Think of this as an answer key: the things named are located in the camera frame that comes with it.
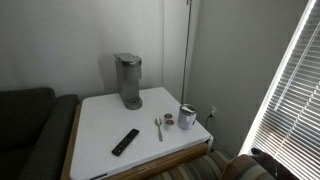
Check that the striped cushion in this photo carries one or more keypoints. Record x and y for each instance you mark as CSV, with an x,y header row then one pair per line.
x,y
243,170

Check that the white wall outlet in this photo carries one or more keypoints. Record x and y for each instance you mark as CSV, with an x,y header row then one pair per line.
x,y
213,110

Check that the striped sofa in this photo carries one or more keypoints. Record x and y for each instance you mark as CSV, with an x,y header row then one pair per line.
x,y
196,168

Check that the metal spoon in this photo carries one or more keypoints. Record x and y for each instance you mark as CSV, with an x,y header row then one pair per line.
x,y
158,122

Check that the grey pod coffee maker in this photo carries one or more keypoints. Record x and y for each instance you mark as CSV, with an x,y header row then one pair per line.
x,y
128,76

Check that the white plastic board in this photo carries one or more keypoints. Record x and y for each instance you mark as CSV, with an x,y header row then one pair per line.
x,y
100,133

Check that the coffee pod capsule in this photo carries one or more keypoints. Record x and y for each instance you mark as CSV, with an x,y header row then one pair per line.
x,y
170,123
168,116

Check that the white window blinds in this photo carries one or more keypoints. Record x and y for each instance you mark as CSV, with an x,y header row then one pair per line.
x,y
296,110

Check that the dark grey sofa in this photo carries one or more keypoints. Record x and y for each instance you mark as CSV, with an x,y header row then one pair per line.
x,y
30,133

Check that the black remote control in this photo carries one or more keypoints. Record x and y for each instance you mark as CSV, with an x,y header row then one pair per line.
x,y
125,142

